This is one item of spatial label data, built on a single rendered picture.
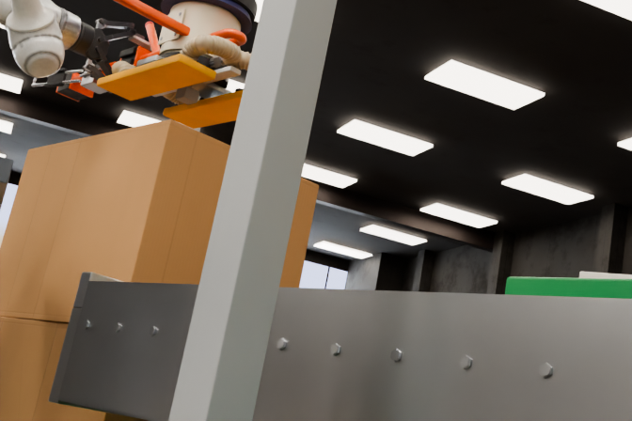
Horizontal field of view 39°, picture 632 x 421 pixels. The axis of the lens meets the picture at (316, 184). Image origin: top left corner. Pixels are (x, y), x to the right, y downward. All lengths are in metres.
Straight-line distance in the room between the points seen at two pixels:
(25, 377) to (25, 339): 0.08
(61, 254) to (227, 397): 1.06
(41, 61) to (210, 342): 1.21
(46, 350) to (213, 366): 0.99
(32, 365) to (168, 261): 0.38
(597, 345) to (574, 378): 0.04
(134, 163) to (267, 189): 0.87
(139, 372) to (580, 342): 0.68
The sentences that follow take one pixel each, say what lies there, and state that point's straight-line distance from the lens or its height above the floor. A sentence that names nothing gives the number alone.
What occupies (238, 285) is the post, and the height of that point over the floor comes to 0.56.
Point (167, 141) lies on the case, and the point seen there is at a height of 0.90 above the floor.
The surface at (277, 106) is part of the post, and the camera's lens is 0.96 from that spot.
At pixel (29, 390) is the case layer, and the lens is 1.89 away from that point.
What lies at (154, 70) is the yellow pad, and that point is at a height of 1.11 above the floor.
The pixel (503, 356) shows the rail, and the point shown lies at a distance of 0.90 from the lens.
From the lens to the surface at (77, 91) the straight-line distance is 2.61.
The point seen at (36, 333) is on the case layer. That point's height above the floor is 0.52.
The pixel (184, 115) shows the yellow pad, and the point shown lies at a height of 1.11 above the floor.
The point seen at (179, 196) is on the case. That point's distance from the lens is 1.73.
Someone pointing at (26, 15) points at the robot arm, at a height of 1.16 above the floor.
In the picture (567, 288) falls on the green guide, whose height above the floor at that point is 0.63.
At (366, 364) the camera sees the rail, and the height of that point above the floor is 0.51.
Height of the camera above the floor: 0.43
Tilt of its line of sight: 15 degrees up
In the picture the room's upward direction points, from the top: 11 degrees clockwise
